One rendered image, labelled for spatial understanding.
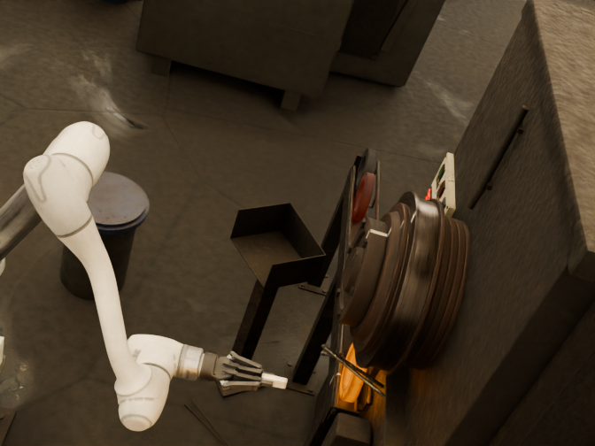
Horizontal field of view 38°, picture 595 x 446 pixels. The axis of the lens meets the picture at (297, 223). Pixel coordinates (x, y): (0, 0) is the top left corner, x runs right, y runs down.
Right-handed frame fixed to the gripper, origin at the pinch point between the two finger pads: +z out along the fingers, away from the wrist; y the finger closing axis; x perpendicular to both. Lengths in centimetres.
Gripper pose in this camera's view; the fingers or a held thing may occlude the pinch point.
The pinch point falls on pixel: (274, 380)
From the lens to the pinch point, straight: 237.9
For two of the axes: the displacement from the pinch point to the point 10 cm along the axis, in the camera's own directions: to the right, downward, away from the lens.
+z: 9.8, 2.2, 0.3
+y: -1.2, 6.3, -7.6
